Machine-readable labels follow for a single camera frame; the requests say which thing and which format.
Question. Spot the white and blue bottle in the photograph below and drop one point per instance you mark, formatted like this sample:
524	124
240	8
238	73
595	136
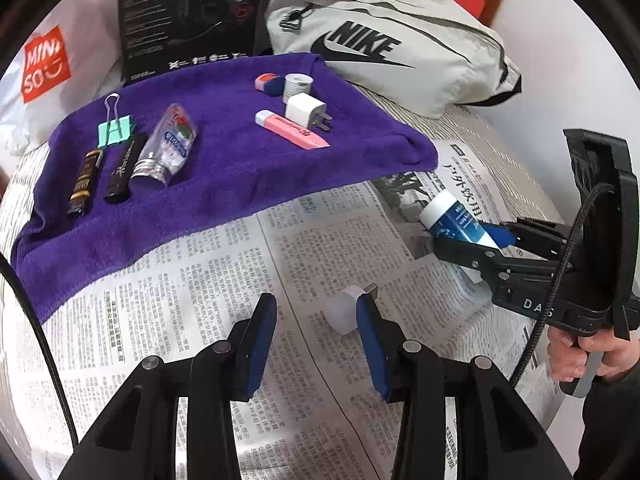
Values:
450	217

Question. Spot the black stick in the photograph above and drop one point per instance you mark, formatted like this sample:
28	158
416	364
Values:
125	165

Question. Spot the blue and pink eraser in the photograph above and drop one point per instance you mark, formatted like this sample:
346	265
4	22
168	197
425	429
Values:
272	85

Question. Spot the newspaper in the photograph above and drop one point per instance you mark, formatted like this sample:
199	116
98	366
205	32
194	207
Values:
200	270

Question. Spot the black and gold battery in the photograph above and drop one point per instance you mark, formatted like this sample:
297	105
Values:
84	185

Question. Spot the white charger plug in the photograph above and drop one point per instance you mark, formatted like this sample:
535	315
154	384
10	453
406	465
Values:
300	107

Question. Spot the black cardboard box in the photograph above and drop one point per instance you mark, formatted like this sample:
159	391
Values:
165	20

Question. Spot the small round white plug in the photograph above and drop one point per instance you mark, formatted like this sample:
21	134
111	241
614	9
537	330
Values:
342	312

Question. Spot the person's right hand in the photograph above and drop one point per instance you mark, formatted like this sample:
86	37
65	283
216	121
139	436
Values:
565	360

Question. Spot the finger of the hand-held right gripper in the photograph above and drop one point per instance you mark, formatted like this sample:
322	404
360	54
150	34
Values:
535	240
470	260

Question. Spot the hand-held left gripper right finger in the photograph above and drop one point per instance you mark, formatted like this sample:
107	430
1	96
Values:
370	350

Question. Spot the white tape roll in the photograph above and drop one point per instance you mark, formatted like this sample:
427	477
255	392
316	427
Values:
297	85

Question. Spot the person's right forearm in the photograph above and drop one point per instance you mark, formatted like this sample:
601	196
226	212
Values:
615	430

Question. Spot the white shopping bag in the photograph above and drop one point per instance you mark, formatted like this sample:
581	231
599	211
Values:
90	60

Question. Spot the grey bag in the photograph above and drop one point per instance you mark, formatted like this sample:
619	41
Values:
425	75

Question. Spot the pink highlighter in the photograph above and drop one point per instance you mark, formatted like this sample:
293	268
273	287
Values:
290	127

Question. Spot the green binder clip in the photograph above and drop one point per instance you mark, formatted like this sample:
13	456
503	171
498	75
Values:
115	132

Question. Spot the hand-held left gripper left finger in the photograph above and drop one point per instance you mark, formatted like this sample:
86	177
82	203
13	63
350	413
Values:
260	340

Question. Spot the purple towel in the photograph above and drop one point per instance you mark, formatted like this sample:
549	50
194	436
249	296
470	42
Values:
225	175

